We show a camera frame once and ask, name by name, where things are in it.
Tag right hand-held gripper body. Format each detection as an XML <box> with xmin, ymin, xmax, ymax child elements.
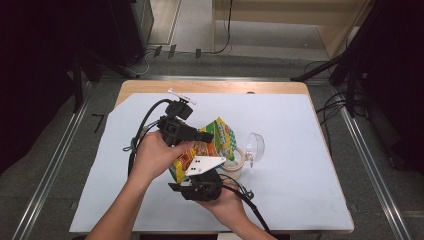
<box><xmin>179</xmin><ymin>155</ymin><xmax>228</xmax><ymax>203</ymax></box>

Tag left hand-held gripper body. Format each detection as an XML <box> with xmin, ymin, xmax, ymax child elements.
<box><xmin>156</xmin><ymin>87</ymin><xmax>198</xmax><ymax>148</ymax></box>

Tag green yellow spout pouch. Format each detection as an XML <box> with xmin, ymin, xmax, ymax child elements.
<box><xmin>168</xmin><ymin>116</ymin><xmax>239</xmax><ymax>185</ymax></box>

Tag clear jar with beige lid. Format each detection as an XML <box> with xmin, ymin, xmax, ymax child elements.
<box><xmin>215</xmin><ymin>132</ymin><xmax>266</xmax><ymax>181</ymax></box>

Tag person's right hand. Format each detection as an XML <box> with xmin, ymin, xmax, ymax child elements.
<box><xmin>195</xmin><ymin>182</ymin><xmax>250</xmax><ymax>225</ymax></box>

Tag person's left hand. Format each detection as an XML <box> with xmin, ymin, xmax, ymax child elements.
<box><xmin>127</xmin><ymin>129</ymin><xmax>195</xmax><ymax>185</ymax></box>

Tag wooden table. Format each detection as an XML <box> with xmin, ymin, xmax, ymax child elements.
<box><xmin>69</xmin><ymin>79</ymin><xmax>355</xmax><ymax>235</ymax></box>

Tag white table mat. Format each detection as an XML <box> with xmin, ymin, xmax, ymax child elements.
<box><xmin>69</xmin><ymin>92</ymin><xmax>355</xmax><ymax>234</ymax></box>

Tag black stand legs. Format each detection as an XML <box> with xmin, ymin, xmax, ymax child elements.
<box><xmin>68</xmin><ymin>48</ymin><xmax>136</xmax><ymax>114</ymax></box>

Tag dark cabinet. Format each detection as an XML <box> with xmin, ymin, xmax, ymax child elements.
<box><xmin>108</xmin><ymin>0</ymin><xmax>155</xmax><ymax>68</ymax></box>

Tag light wooden shelf unit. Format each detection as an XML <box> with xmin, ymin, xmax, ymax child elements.
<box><xmin>211</xmin><ymin>0</ymin><xmax>373</xmax><ymax>60</ymax></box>

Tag black tripod stand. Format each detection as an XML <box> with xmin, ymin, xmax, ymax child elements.
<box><xmin>289</xmin><ymin>0</ymin><xmax>384</xmax><ymax>118</ymax></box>

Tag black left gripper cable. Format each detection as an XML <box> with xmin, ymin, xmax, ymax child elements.
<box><xmin>122</xmin><ymin>98</ymin><xmax>175</xmax><ymax>178</ymax></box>

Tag white floor cable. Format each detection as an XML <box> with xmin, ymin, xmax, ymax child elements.
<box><xmin>125</xmin><ymin>49</ymin><xmax>158</xmax><ymax>77</ymax></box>

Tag black hanging cable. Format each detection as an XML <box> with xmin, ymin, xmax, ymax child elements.
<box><xmin>203</xmin><ymin>0</ymin><xmax>234</xmax><ymax>56</ymax></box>

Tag black floor cables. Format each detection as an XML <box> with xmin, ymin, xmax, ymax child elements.
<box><xmin>303</xmin><ymin>59</ymin><xmax>349</xmax><ymax>159</ymax></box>

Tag metal floor rail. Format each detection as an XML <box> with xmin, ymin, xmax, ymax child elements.
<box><xmin>11</xmin><ymin>81</ymin><xmax>96</xmax><ymax>240</ymax></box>
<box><xmin>333</xmin><ymin>81</ymin><xmax>414</xmax><ymax>240</ymax></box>

